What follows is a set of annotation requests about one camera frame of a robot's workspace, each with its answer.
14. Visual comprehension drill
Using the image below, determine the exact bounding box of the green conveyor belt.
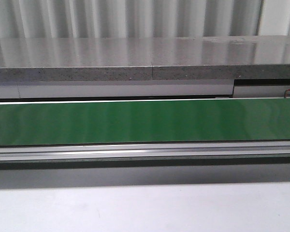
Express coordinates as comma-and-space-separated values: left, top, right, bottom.
0, 98, 290, 146

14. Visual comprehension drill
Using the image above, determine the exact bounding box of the grey speckled stone counter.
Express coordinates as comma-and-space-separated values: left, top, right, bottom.
0, 36, 290, 82

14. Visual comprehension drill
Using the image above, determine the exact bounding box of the white pleated curtain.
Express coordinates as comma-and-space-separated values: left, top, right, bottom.
0, 0, 290, 38

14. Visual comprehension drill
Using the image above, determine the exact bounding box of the aluminium conveyor frame rail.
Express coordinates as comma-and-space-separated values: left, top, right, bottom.
0, 141, 290, 170

